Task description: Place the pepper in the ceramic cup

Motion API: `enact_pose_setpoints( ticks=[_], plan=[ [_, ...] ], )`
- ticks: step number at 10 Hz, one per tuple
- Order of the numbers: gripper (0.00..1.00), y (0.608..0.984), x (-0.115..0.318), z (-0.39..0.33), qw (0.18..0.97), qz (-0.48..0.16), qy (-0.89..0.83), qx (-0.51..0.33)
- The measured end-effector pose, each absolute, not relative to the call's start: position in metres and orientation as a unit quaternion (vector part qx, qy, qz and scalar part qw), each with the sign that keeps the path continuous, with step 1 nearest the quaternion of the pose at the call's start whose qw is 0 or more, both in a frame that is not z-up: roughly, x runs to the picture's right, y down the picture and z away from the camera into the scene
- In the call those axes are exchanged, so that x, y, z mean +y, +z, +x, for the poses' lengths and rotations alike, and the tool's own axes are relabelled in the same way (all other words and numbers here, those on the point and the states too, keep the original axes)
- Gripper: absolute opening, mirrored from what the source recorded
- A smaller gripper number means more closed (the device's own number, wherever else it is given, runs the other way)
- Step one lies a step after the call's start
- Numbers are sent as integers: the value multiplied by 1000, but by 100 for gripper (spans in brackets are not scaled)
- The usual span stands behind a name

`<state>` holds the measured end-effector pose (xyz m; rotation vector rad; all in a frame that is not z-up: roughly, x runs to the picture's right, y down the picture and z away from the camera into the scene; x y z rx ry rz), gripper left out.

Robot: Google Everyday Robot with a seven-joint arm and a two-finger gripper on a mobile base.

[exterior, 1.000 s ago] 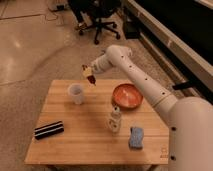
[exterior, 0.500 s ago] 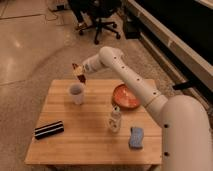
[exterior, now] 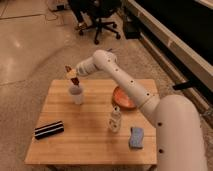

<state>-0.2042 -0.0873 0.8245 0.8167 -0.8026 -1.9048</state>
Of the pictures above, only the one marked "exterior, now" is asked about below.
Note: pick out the long white counter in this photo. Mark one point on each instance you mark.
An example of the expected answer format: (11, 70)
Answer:
(183, 31)

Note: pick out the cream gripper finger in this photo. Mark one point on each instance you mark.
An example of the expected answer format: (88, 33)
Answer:
(71, 73)

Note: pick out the black office chair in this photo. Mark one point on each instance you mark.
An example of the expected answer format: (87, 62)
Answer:
(89, 14)

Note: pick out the small clear bottle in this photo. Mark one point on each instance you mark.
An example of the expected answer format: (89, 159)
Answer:
(114, 123)

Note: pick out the wooden table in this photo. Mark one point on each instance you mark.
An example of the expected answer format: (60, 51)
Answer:
(86, 139)

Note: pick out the blue sponge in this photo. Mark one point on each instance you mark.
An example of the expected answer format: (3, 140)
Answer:
(136, 138)

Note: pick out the orange bowl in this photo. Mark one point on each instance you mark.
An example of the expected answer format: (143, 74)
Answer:
(120, 98)

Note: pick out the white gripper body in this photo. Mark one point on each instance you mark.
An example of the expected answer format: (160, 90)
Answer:
(86, 67)

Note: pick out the black white striped box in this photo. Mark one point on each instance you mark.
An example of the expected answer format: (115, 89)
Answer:
(49, 130)

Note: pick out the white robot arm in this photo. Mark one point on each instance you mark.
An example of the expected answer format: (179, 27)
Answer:
(179, 137)

